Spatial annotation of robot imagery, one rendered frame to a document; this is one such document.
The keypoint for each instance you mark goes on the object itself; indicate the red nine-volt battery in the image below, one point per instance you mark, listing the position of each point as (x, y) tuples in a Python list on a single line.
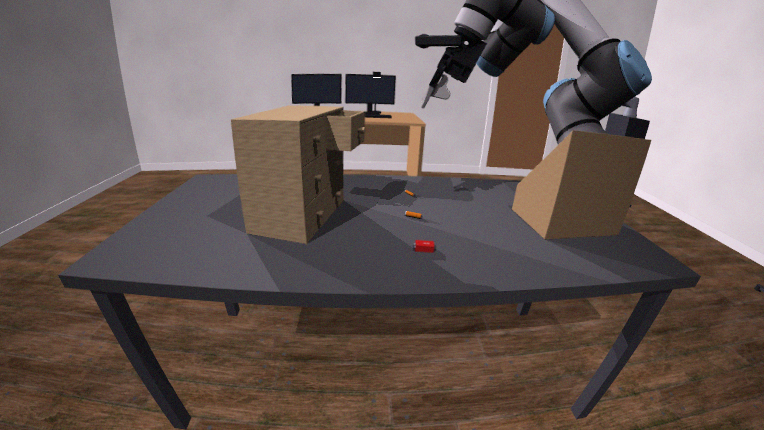
[(424, 246)]

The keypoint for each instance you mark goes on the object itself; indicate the wooden chest of drawers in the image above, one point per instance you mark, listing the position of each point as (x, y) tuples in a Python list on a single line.
[(268, 156)]

